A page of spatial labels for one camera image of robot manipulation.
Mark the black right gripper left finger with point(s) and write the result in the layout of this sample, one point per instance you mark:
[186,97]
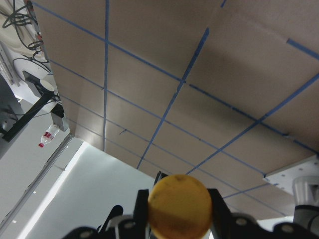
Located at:
[140,214]

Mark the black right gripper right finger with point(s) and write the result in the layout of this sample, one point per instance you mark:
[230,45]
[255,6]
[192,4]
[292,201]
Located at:
[221,216]

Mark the yellow push button switch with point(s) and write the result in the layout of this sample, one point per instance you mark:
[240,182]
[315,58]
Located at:
[179,207]

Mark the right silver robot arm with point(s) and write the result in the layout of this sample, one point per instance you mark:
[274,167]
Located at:
[305,226]

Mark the black monitor stand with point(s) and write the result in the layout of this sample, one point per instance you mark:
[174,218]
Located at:
[46,97]

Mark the clear plastic bottle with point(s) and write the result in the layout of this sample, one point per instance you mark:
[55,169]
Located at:
[49,135]

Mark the brown paper table cover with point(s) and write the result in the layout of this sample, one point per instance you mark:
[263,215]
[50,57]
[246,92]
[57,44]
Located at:
[224,90]

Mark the white paper cup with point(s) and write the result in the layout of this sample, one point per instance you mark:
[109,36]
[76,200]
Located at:
[47,85]

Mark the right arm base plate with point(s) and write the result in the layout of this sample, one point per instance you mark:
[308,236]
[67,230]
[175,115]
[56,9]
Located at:
[283,178]

